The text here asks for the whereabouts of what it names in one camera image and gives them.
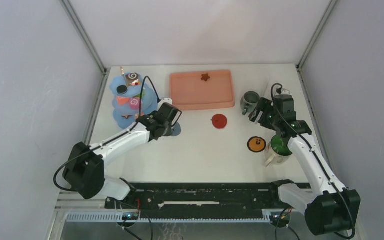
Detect pink cake slice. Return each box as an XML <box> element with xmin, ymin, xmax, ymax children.
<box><xmin>115</xmin><ymin>96</ymin><xmax>131</xmax><ymax>106</ymax></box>

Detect blue-grey round coaster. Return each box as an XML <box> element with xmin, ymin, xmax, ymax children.
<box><xmin>172</xmin><ymin>122</ymin><xmax>182</xmax><ymax>137</ymax></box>

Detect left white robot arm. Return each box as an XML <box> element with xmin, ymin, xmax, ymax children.
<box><xmin>59</xmin><ymin>101</ymin><xmax>183</xmax><ymax>209</ymax></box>

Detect metal serving tongs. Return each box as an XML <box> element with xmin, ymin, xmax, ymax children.
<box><xmin>260</xmin><ymin>77</ymin><xmax>271</xmax><ymax>98</ymax></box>

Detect blue three-tier cake stand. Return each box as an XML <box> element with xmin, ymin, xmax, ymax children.
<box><xmin>109</xmin><ymin>67</ymin><xmax>160</xmax><ymax>129</ymax></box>

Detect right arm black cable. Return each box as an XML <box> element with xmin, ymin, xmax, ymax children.
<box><xmin>270</xmin><ymin>82</ymin><xmax>357</xmax><ymax>240</ymax></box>

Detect orange glazed donut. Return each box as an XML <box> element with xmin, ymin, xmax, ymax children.
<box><xmin>135</xmin><ymin>112</ymin><xmax>145</xmax><ymax>119</ymax></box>

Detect pink dessert tray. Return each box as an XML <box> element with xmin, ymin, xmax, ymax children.
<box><xmin>169</xmin><ymin>70</ymin><xmax>235</xmax><ymax>111</ymax></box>

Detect brown star cookie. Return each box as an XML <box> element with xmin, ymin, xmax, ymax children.
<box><xmin>201</xmin><ymin>73</ymin><xmax>211</xmax><ymax>82</ymax></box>

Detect brown swirl roll cake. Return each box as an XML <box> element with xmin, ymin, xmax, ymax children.
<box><xmin>124</xmin><ymin>72</ymin><xmax>142</xmax><ymax>87</ymax></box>

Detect pink swirl roll cake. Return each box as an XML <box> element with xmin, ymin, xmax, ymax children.
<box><xmin>128</xmin><ymin>97</ymin><xmax>142</xmax><ymax>111</ymax></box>

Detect dark green ceramic mug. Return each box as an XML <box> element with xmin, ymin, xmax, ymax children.
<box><xmin>240</xmin><ymin>91</ymin><xmax>260</xmax><ymax>116</ymax></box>

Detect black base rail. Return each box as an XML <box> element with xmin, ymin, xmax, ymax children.
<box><xmin>104</xmin><ymin>182</ymin><xmax>287</xmax><ymax>221</ymax></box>

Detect black round cookie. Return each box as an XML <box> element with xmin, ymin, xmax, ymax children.
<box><xmin>116</xmin><ymin>85</ymin><xmax>128</xmax><ymax>95</ymax></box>

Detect green swirl roll cake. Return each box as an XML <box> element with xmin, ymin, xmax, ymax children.
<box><xmin>135</xmin><ymin>89</ymin><xmax>146</xmax><ymax>99</ymax></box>

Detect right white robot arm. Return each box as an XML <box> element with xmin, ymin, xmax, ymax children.
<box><xmin>249</xmin><ymin>83</ymin><xmax>361</xmax><ymax>239</ymax></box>

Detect floral mug green inside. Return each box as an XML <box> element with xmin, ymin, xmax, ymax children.
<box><xmin>264</xmin><ymin>135</ymin><xmax>293</xmax><ymax>167</ymax></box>

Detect orange round coaster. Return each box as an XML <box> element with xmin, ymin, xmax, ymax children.
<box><xmin>246</xmin><ymin>136</ymin><xmax>267</xmax><ymax>153</ymax></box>

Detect red round coaster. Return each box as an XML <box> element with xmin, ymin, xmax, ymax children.
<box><xmin>211</xmin><ymin>114</ymin><xmax>228</xmax><ymax>130</ymax></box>

